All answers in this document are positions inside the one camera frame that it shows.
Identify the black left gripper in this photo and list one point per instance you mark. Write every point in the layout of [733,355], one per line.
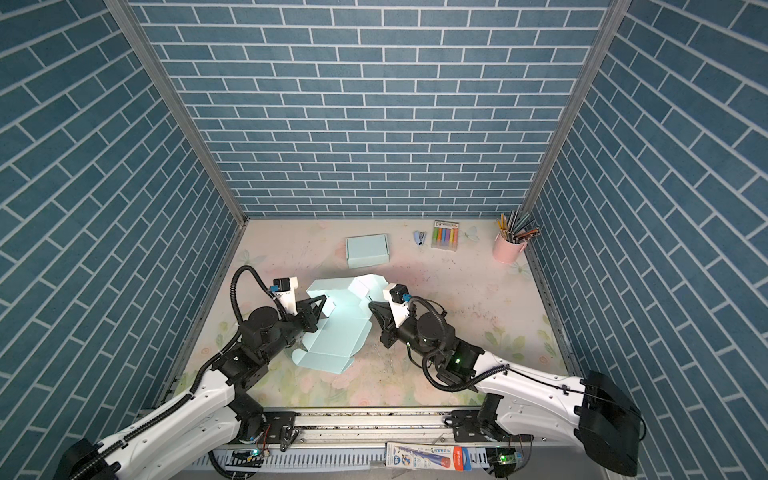
[310,318]

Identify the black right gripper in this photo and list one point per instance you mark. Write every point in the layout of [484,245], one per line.
[388,327]

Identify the light blue box stack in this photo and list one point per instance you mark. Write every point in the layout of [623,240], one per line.
[345,322]

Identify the light blue paper box sheet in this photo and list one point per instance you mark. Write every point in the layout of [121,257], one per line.
[367,251]

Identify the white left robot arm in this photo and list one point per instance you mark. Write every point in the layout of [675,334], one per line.
[215,410]

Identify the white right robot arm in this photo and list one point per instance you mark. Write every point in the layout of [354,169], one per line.
[591,412]

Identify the pack of coloured highlighters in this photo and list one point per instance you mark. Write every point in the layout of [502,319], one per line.
[445,235]

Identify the white red blue package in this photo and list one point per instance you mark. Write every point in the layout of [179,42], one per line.
[452,458]

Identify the pink metal pencil bucket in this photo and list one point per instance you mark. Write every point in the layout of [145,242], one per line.
[507,252]

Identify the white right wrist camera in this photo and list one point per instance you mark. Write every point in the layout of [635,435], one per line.
[398,297]

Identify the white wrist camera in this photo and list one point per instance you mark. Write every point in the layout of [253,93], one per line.
[398,297]
[284,290]

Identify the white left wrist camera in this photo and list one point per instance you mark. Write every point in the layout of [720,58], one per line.
[284,290]

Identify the metal base rail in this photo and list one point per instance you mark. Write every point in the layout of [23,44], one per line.
[373,427]

